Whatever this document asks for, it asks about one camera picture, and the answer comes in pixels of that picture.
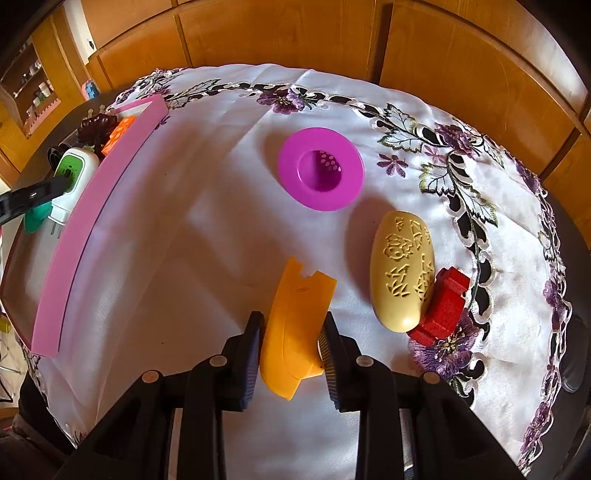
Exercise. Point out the white green plug device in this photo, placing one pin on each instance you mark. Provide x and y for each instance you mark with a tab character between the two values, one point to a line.
77	165

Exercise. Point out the blue pink small object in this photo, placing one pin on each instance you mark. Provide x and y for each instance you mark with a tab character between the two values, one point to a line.
90	90

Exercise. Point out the orange toy block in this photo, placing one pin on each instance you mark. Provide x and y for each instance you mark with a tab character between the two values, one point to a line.
117	133

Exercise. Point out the brown wooden head massager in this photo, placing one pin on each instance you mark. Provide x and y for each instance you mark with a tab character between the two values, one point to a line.
94	131

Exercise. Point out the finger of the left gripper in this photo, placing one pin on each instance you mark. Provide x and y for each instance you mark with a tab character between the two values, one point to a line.
17	202

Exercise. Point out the pink cardboard box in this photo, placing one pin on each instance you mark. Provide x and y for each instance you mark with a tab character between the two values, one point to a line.
41	267

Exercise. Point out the wooden cabinet wall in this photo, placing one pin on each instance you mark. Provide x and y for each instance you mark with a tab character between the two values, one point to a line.
494	64

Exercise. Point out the magenta plastic sink strainer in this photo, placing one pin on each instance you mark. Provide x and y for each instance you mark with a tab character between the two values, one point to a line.
321	169

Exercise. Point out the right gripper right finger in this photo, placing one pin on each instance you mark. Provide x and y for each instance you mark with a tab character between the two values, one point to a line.
343	375

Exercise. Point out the wooden shelf unit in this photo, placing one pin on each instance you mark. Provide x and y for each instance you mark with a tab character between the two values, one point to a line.
30	105

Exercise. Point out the white embroidered floral tablecloth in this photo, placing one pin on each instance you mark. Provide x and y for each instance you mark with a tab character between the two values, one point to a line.
198	229

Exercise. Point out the red wooden block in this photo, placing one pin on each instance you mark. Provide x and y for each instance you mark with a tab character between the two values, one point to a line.
445	308

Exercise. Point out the green plastic block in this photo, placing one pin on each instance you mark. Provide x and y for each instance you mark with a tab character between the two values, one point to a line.
34	218

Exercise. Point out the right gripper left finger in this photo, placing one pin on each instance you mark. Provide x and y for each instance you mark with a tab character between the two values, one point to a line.
242	368

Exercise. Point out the orange plastic scraper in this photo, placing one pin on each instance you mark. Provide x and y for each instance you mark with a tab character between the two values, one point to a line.
290	343

